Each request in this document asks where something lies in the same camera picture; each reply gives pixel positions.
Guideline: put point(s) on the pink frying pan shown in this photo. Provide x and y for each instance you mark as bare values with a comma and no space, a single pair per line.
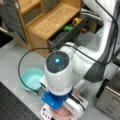
74,107

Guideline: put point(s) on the teal bowl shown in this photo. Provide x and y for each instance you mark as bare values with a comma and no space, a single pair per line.
30,79

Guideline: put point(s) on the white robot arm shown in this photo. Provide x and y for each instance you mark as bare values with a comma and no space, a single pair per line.
60,64

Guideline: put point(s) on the grey fabric storage box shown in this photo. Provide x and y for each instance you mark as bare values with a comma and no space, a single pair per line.
11,21

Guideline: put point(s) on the green toy vegetable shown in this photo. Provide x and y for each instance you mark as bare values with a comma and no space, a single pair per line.
67,28

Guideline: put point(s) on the yellow toy vegetable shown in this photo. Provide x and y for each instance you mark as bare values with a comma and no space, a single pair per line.
76,21

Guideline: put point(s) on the grey fabric drawer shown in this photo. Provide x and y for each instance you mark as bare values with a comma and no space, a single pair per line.
80,34

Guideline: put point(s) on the silver toaster oven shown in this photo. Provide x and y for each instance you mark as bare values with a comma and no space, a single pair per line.
109,93

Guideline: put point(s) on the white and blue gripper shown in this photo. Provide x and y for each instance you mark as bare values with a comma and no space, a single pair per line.
52,102

